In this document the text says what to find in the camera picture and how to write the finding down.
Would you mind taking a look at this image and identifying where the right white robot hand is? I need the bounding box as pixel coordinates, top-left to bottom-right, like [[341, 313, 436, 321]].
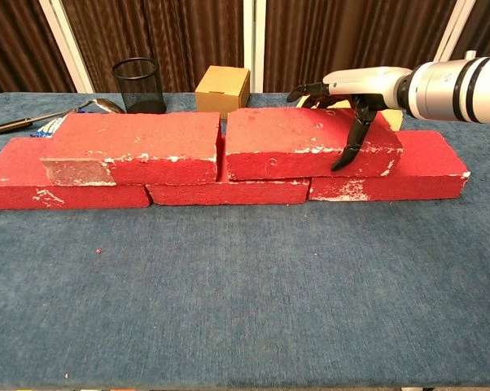
[[286, 66, 413, 172]]

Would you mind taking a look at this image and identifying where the red foam brick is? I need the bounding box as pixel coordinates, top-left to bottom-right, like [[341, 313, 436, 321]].
[[39, 112, 223, 187], [0, 137, 152, 211], [308, 130, 472, 203], [146, 136, 311, 206], [224, 106, 404, 182]]

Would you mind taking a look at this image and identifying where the dark brown curtain panel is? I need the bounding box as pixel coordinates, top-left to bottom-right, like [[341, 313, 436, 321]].
[[263, 0, 460, 94], [452, 0, 490, 60], [61, 0, 246, 94], [0, 0, 76, 102]]

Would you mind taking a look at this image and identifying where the kraft spiral notebook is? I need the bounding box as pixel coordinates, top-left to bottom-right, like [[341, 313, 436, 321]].
[[300, 94, 405, 132]]

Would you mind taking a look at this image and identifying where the small brown cardboard box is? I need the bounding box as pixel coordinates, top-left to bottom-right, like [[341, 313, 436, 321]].
[[195, 65, 252, 122]]

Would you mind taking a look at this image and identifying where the black mesh pen cup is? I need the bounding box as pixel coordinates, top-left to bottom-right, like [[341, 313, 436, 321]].
[[112, 57, 168, 115]]

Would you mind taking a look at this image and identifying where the blue table cloth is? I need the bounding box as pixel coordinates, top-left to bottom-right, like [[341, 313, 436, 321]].
[[0, 91, 490, 388]]

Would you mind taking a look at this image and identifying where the blue snack packet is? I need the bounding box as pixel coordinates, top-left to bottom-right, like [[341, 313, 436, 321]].
[[29, 115, 70, 139]]

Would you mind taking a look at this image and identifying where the white partition post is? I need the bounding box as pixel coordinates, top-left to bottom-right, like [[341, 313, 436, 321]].
[[243, 0, 266, 94], [433, 0, 479, 63], [39, 0, 95, 94]]

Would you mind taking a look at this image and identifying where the metal spoon with dark handle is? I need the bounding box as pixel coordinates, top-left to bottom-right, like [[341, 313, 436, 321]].
[[0, 98, 126, 135]]

